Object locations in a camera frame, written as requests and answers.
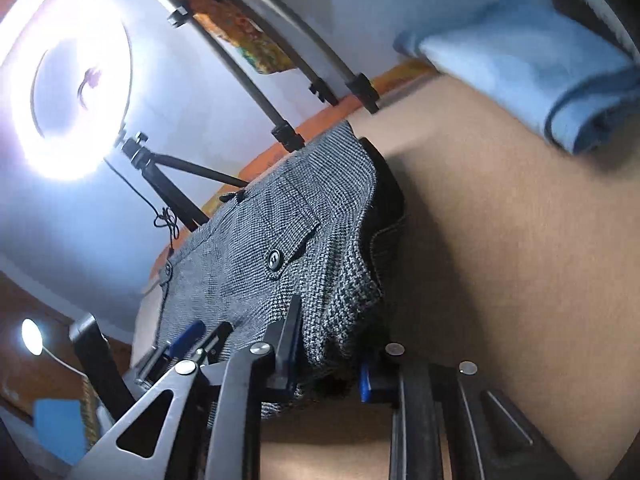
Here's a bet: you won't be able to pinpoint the white clip desk lamp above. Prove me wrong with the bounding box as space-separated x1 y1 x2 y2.
21 318 87 378

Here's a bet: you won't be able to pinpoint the folded light blue jeans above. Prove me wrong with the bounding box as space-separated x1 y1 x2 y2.
394 0 639 155

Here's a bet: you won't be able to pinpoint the bright ring light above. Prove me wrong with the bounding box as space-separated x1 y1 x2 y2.
1 0 155 183

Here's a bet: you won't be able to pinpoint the orange floral bed sheet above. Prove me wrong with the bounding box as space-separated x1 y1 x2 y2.
141 58 438 296

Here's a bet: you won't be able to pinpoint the blue chair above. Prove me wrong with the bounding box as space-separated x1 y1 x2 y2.
32 399 87 466

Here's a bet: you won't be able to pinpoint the small black tripod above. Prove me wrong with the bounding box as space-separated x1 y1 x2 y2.
115 128 248 232

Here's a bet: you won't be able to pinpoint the grey checked shorts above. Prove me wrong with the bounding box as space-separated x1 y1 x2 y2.
155 122 405 398

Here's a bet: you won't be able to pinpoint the black power cable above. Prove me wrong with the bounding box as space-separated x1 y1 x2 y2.
102 156 182 254

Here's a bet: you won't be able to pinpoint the leopard print cushion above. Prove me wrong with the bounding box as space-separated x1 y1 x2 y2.
80 377 101 450

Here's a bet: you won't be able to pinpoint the tall grey tripod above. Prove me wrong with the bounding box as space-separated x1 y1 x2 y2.
158 0 381 154

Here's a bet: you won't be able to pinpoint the colourful hanging fabric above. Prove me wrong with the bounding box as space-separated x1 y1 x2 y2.
186 0 295 75

